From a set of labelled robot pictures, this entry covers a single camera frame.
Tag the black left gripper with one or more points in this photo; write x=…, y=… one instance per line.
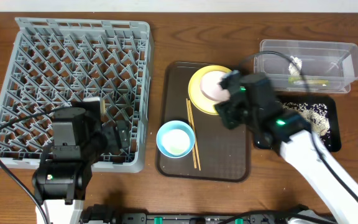
x=112, y=144

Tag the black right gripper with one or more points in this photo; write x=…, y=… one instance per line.
x=226, y=114

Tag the pink small plate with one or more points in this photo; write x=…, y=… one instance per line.
x=210, y=86

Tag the light blue bowl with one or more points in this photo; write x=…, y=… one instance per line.
x=174, y=139

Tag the white tissue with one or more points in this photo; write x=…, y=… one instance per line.
x=295, y=66

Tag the green snack wrapper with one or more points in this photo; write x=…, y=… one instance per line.
x=299, y=81

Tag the rice food waste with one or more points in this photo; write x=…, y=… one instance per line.
x=316, y=114

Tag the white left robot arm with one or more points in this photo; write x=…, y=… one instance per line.
x=60, y=187

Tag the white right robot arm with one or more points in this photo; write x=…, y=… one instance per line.
x=292, y=138

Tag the black waste tray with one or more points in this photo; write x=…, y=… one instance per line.
x=332, y=141

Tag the yellow plate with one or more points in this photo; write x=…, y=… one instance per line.
x=201, y=102

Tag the wooden chopstick left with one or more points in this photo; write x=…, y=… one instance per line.
x=192, y=133

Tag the wooden chopstick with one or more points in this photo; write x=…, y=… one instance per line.
x=192, y=133
x=195, y=148

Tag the wooden chopstick right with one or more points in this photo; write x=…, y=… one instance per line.
x=195, y=148

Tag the brown serving tray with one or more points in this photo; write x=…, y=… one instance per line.
x=224, y=154

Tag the grey dish rack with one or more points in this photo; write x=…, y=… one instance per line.
x=56, y=62

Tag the clear plastic bin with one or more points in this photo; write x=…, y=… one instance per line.
x=336, y=62

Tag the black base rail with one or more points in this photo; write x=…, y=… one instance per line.
x=197, y=218

